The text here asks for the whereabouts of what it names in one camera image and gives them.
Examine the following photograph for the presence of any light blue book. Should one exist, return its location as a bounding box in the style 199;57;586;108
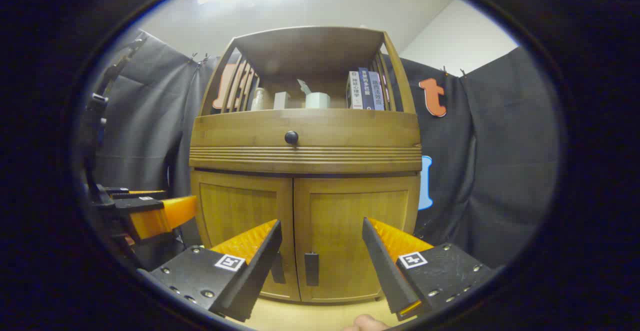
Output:
369;71;386;111

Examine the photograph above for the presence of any black door handle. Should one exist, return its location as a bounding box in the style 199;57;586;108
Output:
270;251;287;285
304;252;320;287

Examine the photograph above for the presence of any dark blue book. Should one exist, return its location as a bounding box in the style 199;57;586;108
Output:
358;67;375;111

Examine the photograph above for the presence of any black backdrop cloth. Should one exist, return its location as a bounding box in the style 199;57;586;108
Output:
92;30;560;272

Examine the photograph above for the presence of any wooden cabinet door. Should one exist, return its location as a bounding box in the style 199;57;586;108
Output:
293;173;421;303
191;170;301;302

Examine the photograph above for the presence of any wooden double-door shoe cabinet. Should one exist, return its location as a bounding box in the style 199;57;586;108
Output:
189;26;423;304

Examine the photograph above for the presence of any wooden cabinet drawer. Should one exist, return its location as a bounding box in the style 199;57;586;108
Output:
189;108;423;174

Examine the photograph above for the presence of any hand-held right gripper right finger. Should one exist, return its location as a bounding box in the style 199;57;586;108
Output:
361;216;495;322

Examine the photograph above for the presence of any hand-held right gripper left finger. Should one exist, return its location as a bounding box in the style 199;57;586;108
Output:
149;219;283;323

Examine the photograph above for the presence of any white round cup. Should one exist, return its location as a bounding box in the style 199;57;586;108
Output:
305;92;331;110

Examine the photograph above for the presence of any white book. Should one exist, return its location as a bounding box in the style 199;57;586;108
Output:
348;71;363;110

